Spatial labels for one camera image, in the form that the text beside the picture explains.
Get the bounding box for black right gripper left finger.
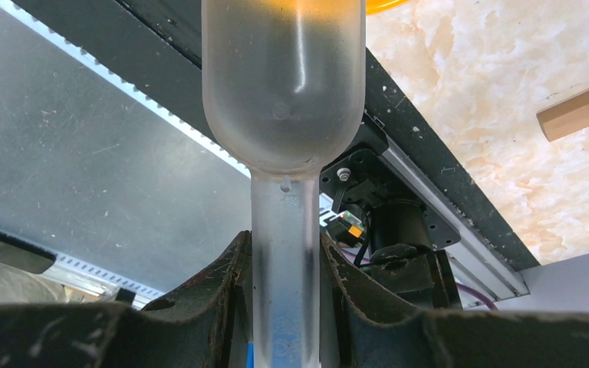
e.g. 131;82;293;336
0;231;251;367

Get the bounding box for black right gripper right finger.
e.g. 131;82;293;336
320;236;589;367

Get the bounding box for clear plastic scoop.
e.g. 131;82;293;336
201;1;366;367

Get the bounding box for yellow double pet feeder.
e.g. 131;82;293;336
365;0;409;15

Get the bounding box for brown wooden block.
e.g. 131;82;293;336
536;90;589;142

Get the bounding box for aluminium frame rail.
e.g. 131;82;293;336
0;1;528;300

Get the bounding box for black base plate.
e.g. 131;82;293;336
19;1;538;271

